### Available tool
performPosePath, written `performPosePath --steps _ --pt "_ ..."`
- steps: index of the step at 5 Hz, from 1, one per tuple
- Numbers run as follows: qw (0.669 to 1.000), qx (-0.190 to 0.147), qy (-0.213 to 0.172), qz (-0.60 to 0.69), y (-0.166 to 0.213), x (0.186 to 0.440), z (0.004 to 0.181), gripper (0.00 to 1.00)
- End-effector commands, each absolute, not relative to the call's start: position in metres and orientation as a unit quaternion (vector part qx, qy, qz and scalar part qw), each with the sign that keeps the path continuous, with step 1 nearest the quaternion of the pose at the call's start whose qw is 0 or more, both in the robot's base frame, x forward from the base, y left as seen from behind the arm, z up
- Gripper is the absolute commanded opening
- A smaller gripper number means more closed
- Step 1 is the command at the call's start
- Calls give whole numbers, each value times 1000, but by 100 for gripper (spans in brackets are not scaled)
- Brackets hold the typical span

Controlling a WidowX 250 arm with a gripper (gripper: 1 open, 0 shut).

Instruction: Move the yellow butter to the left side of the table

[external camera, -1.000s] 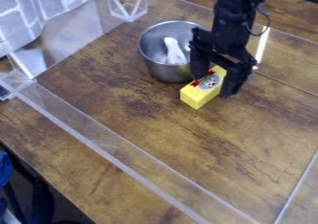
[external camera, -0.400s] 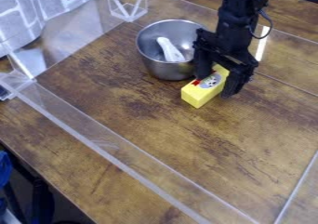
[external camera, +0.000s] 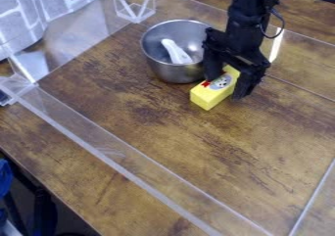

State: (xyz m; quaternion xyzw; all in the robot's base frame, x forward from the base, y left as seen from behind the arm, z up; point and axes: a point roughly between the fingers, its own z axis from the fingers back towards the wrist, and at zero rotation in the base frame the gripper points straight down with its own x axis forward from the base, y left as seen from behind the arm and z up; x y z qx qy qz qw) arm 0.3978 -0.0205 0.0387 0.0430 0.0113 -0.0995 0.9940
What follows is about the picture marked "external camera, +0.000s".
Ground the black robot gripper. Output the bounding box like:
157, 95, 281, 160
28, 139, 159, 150
203, 0, 282, 100

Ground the yellow butter block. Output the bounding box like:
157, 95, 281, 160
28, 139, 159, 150
190, 66, 239, 111

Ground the stainless steel bowl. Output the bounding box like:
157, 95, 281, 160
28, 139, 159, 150
141, 20, 210, 83

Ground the grey white patterned cloth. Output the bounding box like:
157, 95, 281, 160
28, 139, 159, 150
0, 0, 95, 61

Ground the blue object at edge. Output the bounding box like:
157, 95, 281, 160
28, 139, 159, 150
0, 159, 14, 198

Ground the clear acrylic corner bracket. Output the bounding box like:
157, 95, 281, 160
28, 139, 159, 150
113, 0, 157, 24

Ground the clear acrylic barrier wall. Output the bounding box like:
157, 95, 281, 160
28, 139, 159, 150
0, 0, 275, 236

